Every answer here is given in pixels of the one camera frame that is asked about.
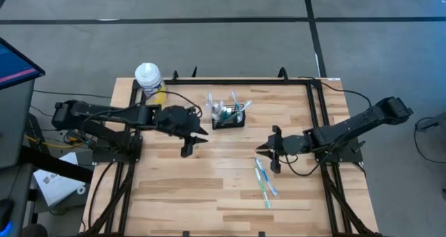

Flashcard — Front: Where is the blue screen computer monitor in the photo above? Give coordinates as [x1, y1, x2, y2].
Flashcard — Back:
[0, 37, 46, 91]

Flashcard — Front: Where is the grey desk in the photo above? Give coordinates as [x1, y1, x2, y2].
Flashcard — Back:
[0, 162, 36, 237]

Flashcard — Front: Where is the yellow floor cable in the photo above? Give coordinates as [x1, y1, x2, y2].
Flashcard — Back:
[24, 134, 93, 151]

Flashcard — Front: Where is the white printed booklet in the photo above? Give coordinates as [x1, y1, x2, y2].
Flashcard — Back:
[33, 152, 87, 208]

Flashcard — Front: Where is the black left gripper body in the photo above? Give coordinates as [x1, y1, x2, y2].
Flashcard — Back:
[180, 106, 199, 158]

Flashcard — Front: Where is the black rounded object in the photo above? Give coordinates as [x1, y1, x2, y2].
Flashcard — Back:
[0, 198, 15, 234]

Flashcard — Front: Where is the dark grey floor object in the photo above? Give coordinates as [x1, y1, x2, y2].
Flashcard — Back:
[416, 111, 446, 132]

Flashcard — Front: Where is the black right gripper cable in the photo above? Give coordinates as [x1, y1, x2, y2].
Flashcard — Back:
[282, 154, 318, 178]

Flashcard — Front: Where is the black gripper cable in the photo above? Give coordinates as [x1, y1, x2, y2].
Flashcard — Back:
[282, 154, 318, 178]
[137, 90, 203, 119]

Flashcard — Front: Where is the black aluminium table frame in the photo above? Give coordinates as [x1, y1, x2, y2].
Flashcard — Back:
[83, 77, 381, 237]

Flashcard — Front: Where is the grey equipment cabinet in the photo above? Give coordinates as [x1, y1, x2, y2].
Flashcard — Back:
[0, 79, 36, 170]

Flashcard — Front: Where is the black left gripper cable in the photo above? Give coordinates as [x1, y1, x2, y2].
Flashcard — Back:
[137, 90, 203, 119]

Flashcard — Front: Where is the black wire organizer rack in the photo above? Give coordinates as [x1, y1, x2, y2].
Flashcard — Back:
[211, 106, 247, 130]

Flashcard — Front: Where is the yellow Lysol wipes canister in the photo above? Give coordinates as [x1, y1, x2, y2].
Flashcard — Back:
[134, 62, 168, 105]

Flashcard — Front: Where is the black desk leg bar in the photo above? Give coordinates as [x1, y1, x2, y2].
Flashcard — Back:
[19, 144, 94, 184]

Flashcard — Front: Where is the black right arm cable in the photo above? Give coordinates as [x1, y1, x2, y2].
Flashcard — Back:
[298, 75, 374, 109]

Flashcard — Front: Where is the black floor cable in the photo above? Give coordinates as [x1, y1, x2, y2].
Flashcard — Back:
[29, 104, 55, 132]
[33, 89, 113, 100]
[413, 115, 446, 165]

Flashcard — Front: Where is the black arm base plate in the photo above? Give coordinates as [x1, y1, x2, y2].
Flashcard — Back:
[91, 135, 144, 164]
[313, 135, 364, 164]

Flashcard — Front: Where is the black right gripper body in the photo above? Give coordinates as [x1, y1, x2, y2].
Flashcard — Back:
[270, 125, 284, 174]

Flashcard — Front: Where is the person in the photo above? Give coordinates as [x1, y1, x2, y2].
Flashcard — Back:
[20, 223, 48, 237]

